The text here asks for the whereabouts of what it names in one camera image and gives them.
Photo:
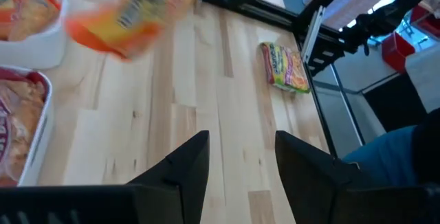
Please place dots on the red storage bin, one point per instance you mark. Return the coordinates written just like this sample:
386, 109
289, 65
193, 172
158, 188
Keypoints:
397, 50
426, 21

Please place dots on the silver frame bracket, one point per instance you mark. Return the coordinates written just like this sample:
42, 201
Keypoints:
314, 31

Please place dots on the black cabinet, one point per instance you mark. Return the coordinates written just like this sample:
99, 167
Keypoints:
395, 103

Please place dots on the person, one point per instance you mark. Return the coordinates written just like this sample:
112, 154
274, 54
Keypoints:
385, 155

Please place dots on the white plastic bin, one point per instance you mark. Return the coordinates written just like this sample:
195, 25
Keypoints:
41, 141
44, 54

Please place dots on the orange Maruchan chicken ramen pack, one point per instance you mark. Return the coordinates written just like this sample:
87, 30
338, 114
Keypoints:
130, 21
31, 18

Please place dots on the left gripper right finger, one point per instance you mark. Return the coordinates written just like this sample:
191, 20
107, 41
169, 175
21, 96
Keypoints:
309, 189

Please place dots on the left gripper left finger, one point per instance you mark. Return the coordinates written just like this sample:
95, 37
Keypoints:
172, 193

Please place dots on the red Maruchan beef ramen pack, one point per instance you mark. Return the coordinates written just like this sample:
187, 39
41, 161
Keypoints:
20, 124

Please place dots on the green Maruchan shrimp ramen pack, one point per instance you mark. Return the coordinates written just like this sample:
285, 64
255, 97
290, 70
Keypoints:
285, 67

